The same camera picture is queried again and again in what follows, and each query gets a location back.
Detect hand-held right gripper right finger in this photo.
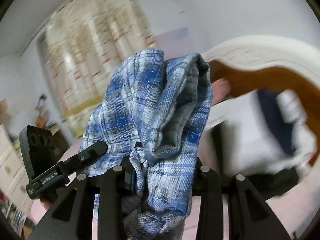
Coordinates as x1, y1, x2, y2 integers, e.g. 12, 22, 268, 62
191, 157, 292, 240

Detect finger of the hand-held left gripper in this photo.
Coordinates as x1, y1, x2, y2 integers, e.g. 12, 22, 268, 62
61, 141, 108, 179

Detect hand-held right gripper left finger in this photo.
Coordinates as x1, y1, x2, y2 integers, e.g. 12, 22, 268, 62
29, 158, 137, 240

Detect blue plaid shirt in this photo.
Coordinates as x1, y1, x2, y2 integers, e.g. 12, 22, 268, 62
79, 48, 213, 240

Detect white clothes pile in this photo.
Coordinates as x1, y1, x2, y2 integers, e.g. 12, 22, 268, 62
205, 90, 318, 173

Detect person's left hand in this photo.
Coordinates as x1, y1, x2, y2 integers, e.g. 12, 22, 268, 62
39, 196, 57, 212

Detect white drawer cabinet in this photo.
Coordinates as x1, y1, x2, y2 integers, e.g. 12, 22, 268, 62
0, 124, 34, 213

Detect wooden desk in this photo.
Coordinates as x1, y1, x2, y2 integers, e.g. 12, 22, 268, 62
35, 115, 71, 160

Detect pink desk lamp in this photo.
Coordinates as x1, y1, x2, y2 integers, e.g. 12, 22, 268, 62
36, 94, 49, 110

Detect navy garment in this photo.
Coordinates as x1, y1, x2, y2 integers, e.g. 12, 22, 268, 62
256, 87, 295, 155

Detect pink bed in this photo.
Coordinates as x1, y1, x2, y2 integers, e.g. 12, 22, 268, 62
25, 140, 318, 240

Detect tree print curtain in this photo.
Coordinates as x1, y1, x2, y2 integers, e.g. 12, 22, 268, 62
44, 0, 154, 138

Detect white and wooden headboard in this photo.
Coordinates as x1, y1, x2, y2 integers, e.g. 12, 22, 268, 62
201, 35, 320, 168

